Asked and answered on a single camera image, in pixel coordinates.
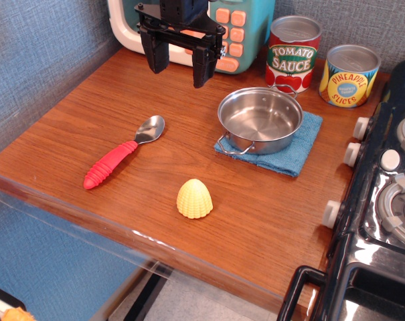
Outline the orange plush object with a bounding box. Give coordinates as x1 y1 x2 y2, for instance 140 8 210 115
1 307 35 321

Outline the toy microwave teal white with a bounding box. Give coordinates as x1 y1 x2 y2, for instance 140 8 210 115
107 0 275 74

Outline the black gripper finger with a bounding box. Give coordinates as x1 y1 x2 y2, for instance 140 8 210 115
140 26 169 74
192 45 218 88

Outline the red handled metal spoon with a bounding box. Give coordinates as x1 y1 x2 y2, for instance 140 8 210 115
83 115 165 190

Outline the tomato sauce can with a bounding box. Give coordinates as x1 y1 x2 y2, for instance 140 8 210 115
265 15 322 94

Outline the yellow toy corn piece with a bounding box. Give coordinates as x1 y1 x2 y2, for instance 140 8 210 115
176 179 214 219

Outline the pineapple slices can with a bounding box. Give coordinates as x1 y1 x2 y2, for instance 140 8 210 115
319 44 381 108

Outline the white stove knob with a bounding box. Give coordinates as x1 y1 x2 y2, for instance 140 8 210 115
343 142 361 167
353 117 370 140
322 200 341 229

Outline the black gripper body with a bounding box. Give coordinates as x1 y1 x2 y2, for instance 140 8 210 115
135 1 226 59

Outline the blue folded cloth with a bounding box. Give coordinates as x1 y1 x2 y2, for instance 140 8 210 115
214 112 323 177

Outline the stainless steel pot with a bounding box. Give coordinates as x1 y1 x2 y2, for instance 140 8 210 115
217 84 304 155

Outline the white stove knob bottom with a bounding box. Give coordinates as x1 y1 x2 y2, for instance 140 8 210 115
322 200 341 229

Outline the black toy stove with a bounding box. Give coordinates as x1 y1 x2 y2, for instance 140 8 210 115
278 60 405 320

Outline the white stove knob top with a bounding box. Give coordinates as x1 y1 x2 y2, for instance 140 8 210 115
353 117 370 140

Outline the white stove knob middle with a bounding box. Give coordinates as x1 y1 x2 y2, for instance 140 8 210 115
343 142 361 167

